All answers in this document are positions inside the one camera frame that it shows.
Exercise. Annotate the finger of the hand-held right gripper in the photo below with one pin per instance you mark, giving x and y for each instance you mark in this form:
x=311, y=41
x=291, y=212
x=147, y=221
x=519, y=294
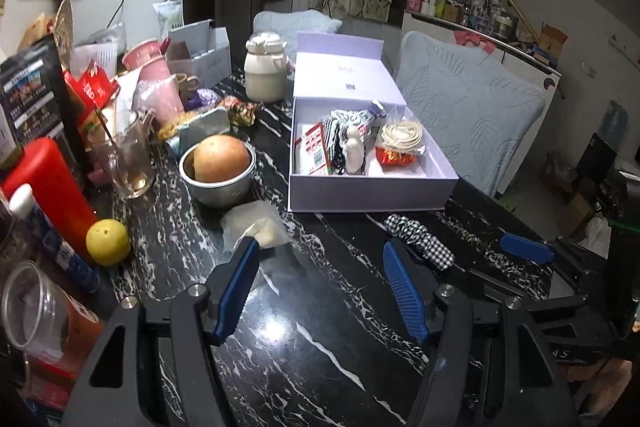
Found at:
x=487, y=279
x=525, y=247

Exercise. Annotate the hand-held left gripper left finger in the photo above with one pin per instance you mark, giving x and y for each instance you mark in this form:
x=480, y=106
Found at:
x=235, y=292

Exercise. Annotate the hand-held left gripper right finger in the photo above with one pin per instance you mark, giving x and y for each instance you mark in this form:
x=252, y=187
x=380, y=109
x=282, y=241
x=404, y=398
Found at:
x=407, y=294

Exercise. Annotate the red round item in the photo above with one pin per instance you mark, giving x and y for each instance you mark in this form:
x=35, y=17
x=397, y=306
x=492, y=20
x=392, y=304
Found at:
x=395, y=157

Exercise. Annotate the red white snack packet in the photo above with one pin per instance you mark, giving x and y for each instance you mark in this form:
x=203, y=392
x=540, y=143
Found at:
x=315, y=149

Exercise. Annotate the lavender gift box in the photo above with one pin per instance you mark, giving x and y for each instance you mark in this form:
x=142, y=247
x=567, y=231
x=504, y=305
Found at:
x=350, y=72

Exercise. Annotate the small cardboard box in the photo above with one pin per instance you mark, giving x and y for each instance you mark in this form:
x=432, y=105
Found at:
x=575, y=214

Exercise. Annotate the clear plastic bag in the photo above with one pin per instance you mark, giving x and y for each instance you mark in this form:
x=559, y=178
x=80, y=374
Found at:
x=255, y=227

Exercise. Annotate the metal bowl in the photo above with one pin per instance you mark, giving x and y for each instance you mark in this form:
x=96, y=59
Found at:
x=220, y=192

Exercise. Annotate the black box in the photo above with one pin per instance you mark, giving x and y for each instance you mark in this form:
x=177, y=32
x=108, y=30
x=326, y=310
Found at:
x=597, y=157

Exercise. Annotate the blue water jug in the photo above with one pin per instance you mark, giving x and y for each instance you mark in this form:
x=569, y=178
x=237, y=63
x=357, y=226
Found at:
x=614, y=127

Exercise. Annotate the orange-brown round fruit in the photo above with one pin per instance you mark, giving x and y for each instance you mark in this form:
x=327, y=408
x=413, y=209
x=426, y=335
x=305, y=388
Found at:
x=220, y=157

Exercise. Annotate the yellow fruit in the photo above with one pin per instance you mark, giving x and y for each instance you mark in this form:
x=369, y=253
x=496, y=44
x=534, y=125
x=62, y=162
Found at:
x=107, y=243

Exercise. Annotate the chair with leaf-quilted cover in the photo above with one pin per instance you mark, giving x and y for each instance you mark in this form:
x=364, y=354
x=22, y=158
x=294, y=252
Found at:
x=465, y=107
x=295, y=23

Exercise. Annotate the silver pouch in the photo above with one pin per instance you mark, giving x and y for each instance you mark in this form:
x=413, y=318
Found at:
x=205, y=127

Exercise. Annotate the glass mug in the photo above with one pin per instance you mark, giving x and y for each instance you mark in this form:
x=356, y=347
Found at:
x=130, y=157

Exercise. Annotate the white cabinet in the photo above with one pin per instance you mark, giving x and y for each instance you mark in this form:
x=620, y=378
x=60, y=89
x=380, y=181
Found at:
x=530, y=67

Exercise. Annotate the colourful candy packet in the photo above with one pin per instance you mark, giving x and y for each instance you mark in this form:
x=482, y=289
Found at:
x=242, y=111

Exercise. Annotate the purple white packet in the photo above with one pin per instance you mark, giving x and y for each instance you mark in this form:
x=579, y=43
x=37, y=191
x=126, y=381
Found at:
x=376, y=113

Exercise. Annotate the blue white tube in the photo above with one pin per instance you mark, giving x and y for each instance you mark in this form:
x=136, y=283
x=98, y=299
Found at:
x=55, y=242

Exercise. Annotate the purple bag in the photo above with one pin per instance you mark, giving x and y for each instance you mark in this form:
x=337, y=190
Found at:
x=206, y=99

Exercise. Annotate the clear plastic cup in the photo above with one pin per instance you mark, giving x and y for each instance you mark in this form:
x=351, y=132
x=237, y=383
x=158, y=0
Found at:
x=35, y=307

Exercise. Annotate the open cardboard box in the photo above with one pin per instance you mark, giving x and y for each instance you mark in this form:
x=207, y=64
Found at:
x=552, y=39

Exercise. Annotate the brown mug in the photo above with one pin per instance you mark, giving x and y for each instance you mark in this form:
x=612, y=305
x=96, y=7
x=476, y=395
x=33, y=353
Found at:
x=186, y=88

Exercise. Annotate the red plastic bottle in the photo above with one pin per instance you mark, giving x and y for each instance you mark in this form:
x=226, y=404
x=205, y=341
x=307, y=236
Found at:
x=50, y=192

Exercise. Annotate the pink cloth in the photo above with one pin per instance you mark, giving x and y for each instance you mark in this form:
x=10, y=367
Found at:
x=472, y=41

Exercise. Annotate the cream ceramic teapot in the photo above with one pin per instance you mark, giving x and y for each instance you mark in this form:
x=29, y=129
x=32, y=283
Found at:
x=265, y=72

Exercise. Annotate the pink cup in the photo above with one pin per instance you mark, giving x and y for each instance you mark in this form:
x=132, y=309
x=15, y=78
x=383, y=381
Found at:
x=157, y=82

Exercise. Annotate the white carton with bottles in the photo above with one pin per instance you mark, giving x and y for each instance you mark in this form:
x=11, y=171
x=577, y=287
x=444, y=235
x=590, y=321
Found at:
x=210, y=52

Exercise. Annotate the red snack bag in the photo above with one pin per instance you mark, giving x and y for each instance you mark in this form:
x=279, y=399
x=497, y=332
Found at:
x=95, y=89

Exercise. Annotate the row of bottles and jars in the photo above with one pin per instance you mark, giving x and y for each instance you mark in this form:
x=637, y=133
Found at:
x=465, y=7

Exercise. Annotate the white plastic container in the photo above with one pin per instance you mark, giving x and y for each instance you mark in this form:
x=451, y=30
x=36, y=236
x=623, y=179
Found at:
x=97, y=59

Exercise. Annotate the black printed pouch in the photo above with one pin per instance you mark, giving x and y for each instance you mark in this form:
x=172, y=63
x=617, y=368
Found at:
x=32, y=97

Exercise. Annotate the green white pouch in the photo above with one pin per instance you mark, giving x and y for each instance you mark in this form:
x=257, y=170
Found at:
x=167, y=14

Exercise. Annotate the white refrigerator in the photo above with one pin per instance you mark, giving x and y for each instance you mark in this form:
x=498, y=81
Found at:
x=145, y=2

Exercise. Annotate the woven straw mat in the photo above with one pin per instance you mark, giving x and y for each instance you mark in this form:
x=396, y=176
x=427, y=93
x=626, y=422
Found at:
x=64, y=24

